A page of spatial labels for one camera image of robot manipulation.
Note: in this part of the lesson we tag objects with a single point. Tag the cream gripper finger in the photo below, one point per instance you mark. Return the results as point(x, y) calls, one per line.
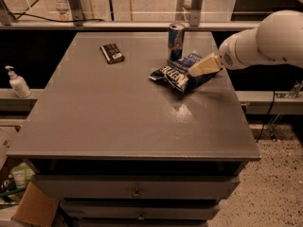
point(204, 67)
point(211, 56)

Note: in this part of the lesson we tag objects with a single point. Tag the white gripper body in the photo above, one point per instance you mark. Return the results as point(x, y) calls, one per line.
point(227, 53)

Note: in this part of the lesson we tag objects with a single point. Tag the blue Kettle chip bag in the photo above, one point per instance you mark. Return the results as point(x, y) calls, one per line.
point(176, 74)

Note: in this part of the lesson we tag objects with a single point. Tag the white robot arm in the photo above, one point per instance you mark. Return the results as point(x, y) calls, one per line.
point(277, 40)

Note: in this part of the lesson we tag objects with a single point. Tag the Red Bull can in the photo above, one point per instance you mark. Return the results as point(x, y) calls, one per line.
point(175, 42)

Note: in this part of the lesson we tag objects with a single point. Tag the small dark snack packet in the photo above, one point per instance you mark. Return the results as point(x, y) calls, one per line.
point(111, 53)

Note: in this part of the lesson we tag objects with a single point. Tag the grey lower drawer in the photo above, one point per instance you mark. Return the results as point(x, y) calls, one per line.
point(141, 210)

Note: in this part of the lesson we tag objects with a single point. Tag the grey drawer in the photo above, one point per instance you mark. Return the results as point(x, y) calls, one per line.
point(141, 210)
point(136, 187)

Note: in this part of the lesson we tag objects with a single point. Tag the grey upper drawer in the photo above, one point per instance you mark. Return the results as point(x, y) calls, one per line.
point(136, 187)

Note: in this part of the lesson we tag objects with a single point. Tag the white pump dispenser bottle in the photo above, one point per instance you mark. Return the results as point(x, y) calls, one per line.
point(17, 83)

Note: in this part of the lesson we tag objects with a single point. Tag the green packaged item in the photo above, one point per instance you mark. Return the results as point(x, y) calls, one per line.
point(21, 175)

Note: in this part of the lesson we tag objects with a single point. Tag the brown cardboard box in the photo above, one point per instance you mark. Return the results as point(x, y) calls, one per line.
point(36, 208)

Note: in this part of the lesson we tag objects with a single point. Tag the grey metal railing frame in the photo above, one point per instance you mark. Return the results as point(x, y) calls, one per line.
point(205, 15)

